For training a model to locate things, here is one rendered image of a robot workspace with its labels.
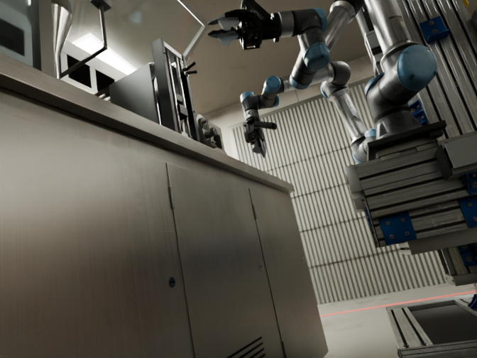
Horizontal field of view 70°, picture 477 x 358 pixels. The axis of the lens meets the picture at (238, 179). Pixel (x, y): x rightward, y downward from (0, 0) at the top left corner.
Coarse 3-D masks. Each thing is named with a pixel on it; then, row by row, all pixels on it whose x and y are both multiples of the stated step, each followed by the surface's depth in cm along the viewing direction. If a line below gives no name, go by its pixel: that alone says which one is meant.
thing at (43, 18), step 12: (36, 0) 71; (48, 0) 73; (36, 12) 70; (48, 12) 72; (36, 24) 69; (48, 24) 71; (36, 36) 69; (48, 36) 70; (36, 48) 68; (48, 48) 69; (48, 60) 68; (48, 72) 67
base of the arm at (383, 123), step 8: (384, 112) 111; (392, 112) 110; (400, 112) 109; (408, 112) 110; (376, 120) 114; (384, 120) 111; (392, 120) 109; (400, 120) 108; (408, 120) 107; (416, 120) 109; (376, 128) 115; (384, 128) 111; (392, 128) 108; (400, 128) 106; (408, 128) 106; (376, 136) 114; (384, 136) 109
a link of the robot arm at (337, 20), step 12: (336, 0) 123; (348, 0) 121; (360, 0) 121; (336, 12) 121; (348, 12) 122; (336, 24) 119; (324, 36) 117; (336, 36) 120; (300, 72) 111; (300, 84) 116
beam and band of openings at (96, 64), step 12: (72, 48) 154; (60, 60) 146; (72, 60) 154; (96, 60) 165; (60, 72) 144; (72, 72) 159; (84, 72) 161; (96, 72) 166; (108, 72) 170; (120, 72) 179; (84, 84) 160; (96, 84) 161; (108, 84) 175; (180, 120) 228; (216, 144) 267
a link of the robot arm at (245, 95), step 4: (244, 92) 176; (248, 92) 176; (252, 92) 177; (244, 96) 176; (248, 96) 175; (252, 96) 176; (256, 96) 176; (244, 100) 175; (248, 100) 174; (252, 100) 174; (256, 100) 175; (244, 104) 175; (248, 104) 174; (252, 104) 174; (256, 104) 175; (244, 108) 175; (248, 108) 173; (252, 108) 173; (256, 108) 175; (244, 112) 175
